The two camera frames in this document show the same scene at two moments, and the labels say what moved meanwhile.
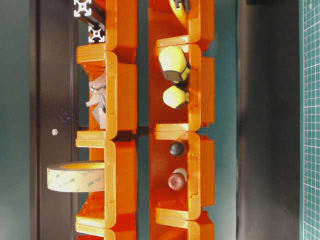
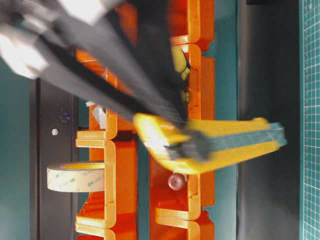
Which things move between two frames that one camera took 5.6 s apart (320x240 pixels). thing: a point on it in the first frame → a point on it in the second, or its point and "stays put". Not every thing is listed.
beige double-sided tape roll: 76,177 stays put
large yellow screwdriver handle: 173,62 stays put
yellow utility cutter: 178,7 → 185,145
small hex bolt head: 54,132 stays put
